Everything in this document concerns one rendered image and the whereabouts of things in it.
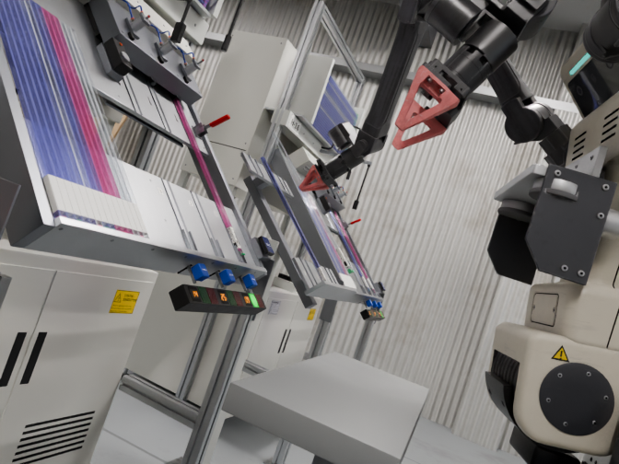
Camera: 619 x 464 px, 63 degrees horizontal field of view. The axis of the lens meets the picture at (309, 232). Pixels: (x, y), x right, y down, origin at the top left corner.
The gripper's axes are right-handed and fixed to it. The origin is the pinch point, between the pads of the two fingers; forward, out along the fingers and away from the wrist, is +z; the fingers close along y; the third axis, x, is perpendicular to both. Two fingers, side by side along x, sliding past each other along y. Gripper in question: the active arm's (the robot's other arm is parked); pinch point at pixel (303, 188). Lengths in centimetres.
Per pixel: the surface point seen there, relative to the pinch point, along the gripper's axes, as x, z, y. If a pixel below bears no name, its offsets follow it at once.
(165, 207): 10, 18, 51
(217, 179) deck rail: -8.0, 16.9, 17.7
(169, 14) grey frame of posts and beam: -53, 5, 29
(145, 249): 22, 19, 64
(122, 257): 22, 22, 66
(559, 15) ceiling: -109, -186, -228
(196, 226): 12.7, 18.0, 41.4
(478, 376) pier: 82, -7, -240
